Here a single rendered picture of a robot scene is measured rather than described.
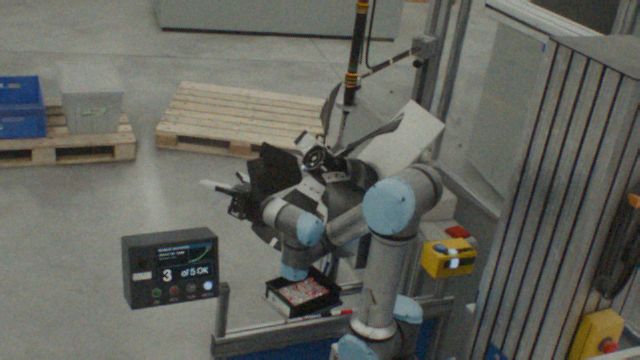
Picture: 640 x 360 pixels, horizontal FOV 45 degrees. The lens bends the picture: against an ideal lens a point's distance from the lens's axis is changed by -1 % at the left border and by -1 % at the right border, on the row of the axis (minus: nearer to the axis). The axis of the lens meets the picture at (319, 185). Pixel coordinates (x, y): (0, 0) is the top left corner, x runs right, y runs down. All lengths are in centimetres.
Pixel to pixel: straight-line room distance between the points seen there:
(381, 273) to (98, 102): 376
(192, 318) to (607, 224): 263
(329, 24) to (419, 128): 549
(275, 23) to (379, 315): 659
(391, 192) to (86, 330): 245
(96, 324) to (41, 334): 26
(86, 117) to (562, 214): 409
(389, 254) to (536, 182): 37
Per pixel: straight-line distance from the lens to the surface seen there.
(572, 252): 171
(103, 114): 538
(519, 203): 181
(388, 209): 170
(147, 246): 218
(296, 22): 833
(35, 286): 420
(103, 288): 416
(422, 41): 314
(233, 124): 572
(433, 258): 269
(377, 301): 185
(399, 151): 300
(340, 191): 271
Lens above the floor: 244
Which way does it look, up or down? 27 degrees down
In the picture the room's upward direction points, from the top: 8 degrees clockwise
